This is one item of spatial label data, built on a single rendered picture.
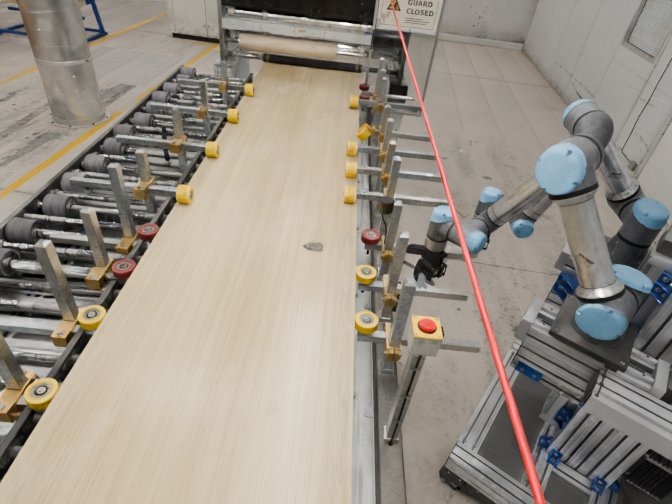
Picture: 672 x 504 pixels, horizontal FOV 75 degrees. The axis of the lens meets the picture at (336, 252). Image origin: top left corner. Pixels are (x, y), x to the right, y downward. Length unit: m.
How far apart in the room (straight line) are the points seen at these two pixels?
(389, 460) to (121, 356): 0.86
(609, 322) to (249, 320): 1.04
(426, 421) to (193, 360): 1.38
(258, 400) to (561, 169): 1.00
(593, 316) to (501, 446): 1.04
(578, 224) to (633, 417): 0.60
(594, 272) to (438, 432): 1.35
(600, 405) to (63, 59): 4.82
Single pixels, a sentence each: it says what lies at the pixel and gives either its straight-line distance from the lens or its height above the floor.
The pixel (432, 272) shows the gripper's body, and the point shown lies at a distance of 1.57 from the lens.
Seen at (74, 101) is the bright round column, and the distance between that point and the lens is 5.18.
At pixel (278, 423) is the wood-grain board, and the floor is 0.90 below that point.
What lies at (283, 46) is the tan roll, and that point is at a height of 1.06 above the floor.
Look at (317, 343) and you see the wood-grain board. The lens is 1.43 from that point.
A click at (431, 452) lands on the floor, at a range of 2.35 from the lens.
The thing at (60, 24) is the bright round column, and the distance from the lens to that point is 5.00.
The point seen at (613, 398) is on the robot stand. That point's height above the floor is 0.96.
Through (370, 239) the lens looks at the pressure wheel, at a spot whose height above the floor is 0.91.
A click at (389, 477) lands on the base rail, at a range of 1.46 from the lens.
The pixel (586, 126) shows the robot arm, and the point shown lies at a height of 1.52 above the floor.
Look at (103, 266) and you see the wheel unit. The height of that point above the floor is 0.87.
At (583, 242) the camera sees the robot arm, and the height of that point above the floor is 1.39.
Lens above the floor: 2.00
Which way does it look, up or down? 38 degrees down
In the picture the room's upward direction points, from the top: 7 degrees clockwise
